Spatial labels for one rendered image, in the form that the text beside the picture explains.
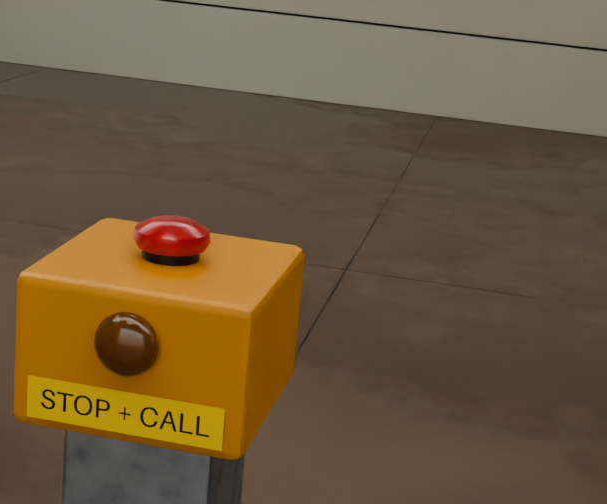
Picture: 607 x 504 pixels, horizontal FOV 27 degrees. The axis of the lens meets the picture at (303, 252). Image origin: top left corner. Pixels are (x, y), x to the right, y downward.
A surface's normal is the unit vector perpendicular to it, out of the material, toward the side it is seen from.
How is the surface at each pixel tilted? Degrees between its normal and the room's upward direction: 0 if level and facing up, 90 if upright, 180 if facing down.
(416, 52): 90
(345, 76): 90
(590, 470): 0
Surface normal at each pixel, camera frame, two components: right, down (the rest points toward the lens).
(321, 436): 0.09, -0.95
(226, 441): -0.21, 0.26
